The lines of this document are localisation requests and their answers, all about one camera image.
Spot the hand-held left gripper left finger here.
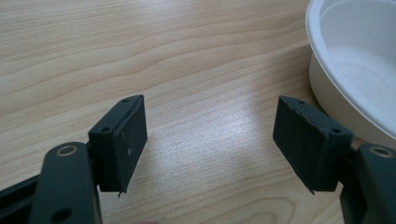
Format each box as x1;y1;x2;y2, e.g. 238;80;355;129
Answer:
88;94;149;194

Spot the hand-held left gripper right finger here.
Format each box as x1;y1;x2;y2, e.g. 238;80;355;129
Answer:
272;95;355;194

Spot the white paper bowl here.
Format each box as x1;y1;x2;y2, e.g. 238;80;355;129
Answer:
304;0;396;150

